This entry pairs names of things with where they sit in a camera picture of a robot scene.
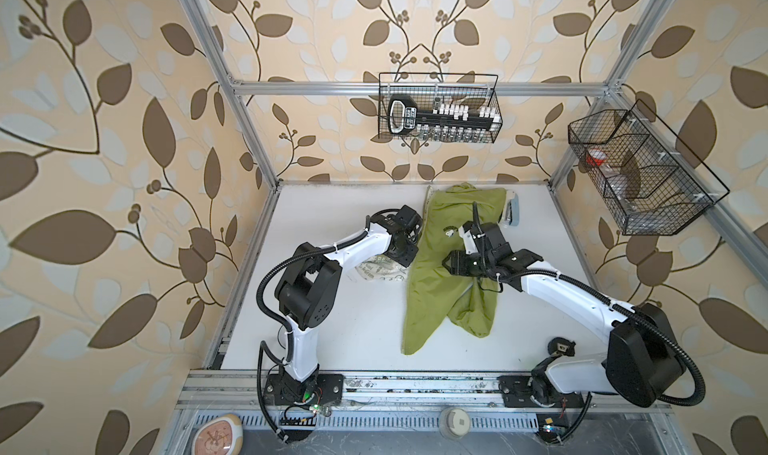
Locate green jacket with cartoon print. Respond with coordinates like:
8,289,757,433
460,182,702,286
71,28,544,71
356,183,507,355

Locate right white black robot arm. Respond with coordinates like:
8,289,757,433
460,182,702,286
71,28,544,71
442,221,706,408

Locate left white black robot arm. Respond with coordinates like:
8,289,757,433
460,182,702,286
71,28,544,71
256,205,423,404

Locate grey stapler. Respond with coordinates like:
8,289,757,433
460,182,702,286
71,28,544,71
503,191,520,227

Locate black rack of vials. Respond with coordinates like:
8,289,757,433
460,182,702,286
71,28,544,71
384,94,503,142

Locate red capped bottle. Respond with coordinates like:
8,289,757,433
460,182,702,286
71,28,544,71
584,148,608,168

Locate round white puck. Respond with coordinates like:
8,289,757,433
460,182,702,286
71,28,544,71
438,407,472,440

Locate pink white round toy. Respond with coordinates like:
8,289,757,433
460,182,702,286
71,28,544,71
191,414,243,455

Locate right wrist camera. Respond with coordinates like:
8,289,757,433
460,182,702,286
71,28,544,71
459,222,476,252

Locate black wire basket back wall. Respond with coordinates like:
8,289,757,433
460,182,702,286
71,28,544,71
377,71,504,144

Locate black wire basket wall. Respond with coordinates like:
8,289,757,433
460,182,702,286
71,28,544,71
377,71,504,144
568,99,730,236

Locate black wire basket right wall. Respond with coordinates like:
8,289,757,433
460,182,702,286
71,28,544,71
568,99,730,236

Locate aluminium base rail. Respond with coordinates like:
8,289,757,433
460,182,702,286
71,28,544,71
176,370,586,413

